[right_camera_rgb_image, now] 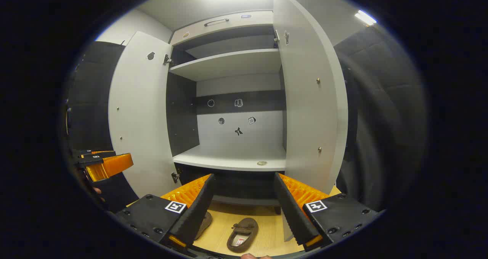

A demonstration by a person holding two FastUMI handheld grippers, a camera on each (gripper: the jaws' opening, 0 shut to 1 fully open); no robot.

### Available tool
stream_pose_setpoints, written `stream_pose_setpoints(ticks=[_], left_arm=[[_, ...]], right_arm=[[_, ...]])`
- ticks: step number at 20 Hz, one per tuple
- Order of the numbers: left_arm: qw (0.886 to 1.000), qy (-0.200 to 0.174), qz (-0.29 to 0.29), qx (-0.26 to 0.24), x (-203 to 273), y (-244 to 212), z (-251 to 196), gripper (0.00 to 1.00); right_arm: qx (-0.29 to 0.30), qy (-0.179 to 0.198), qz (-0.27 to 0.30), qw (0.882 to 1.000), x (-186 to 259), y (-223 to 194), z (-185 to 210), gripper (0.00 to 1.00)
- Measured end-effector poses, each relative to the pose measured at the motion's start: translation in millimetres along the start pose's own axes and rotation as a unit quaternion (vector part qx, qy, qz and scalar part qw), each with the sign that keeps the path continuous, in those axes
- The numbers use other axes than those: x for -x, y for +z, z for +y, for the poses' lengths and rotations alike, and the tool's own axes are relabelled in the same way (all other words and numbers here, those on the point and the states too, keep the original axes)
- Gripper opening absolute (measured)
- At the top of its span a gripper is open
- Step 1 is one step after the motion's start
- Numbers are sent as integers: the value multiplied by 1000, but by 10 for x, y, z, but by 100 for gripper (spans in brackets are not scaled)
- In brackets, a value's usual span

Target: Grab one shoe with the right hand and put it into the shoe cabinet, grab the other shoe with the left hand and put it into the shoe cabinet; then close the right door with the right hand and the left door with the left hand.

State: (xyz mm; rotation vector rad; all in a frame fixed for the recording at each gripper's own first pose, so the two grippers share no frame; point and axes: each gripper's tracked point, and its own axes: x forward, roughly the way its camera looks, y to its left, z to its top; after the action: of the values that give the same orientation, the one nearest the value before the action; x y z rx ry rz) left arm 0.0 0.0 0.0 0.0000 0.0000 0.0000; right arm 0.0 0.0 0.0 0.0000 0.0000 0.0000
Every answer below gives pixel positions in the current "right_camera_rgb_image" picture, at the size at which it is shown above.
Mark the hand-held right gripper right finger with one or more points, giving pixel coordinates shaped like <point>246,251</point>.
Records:
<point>291,209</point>

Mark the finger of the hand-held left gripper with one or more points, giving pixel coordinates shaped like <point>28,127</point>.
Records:
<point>95,160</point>
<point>87,154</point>

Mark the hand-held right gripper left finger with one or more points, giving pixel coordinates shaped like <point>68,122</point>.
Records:
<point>198,209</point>

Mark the brown fuzzy slipper shoe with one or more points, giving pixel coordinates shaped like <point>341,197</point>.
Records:
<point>244,228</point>
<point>205,222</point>

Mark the white shoe cabinet door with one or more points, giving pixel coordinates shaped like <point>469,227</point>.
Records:
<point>141,110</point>
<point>309,110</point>

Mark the white cabinet drawer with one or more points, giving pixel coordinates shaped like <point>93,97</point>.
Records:
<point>251,22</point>

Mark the black backdrop cloth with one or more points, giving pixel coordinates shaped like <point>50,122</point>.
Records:
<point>381,118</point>

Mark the small ceiling light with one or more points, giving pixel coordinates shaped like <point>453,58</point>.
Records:
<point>366,17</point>

